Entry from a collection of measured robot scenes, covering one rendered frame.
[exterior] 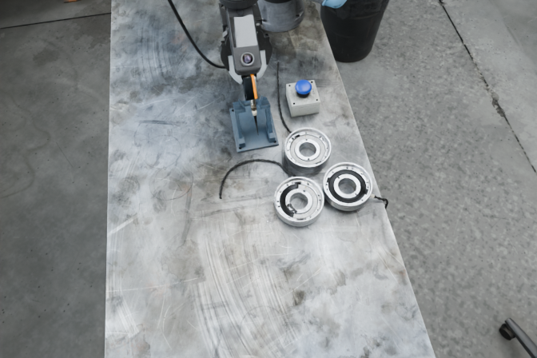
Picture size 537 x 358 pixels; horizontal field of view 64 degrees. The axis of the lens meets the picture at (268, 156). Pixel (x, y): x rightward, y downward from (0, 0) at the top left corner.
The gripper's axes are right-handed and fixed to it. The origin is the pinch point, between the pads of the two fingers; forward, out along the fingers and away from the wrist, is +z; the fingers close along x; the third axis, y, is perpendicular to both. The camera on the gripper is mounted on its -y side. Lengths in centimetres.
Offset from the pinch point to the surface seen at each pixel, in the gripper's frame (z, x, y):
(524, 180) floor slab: 100, -114, 8
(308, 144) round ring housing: 18.1, -11.7, -6.1
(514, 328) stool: 93, -77, -47
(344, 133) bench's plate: 20.1, -21.2, -3.7
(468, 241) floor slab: 100, -79, -12
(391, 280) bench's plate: 21.0, -20.6, -39.1
